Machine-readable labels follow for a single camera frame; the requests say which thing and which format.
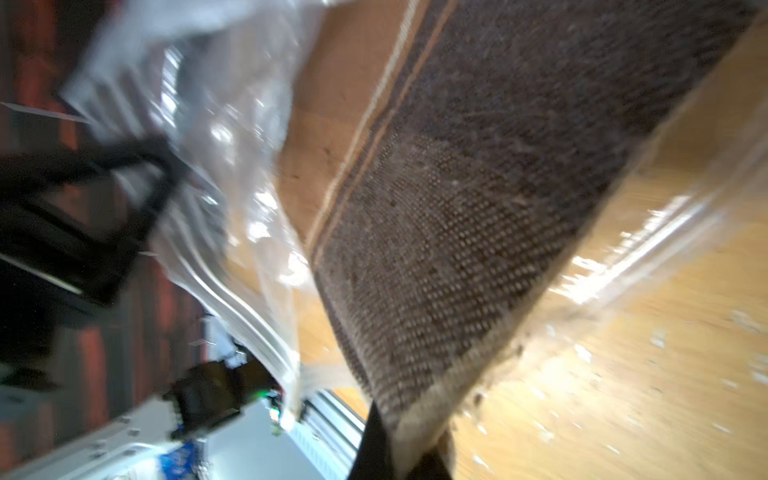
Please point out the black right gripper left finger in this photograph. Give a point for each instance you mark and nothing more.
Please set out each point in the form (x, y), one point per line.
(373, 459)

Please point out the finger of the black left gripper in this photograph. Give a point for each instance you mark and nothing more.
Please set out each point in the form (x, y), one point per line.
(138, 198)

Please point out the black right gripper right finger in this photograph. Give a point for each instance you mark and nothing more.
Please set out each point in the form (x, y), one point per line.
(439, 462)

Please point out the clear plastic vacuum bag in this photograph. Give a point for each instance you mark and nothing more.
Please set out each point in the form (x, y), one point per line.
(219, 79)

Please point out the brown plaid scarf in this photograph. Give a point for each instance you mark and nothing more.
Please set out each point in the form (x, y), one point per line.
(476, 184)

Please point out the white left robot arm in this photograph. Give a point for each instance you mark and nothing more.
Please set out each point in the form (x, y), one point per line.
(35, 316)

